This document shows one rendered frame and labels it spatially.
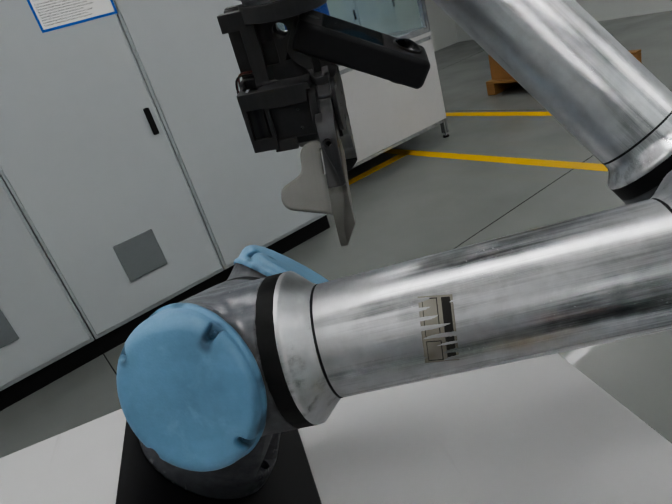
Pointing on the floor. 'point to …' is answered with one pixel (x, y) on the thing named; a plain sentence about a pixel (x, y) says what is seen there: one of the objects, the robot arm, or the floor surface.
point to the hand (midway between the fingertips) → (354, 203)
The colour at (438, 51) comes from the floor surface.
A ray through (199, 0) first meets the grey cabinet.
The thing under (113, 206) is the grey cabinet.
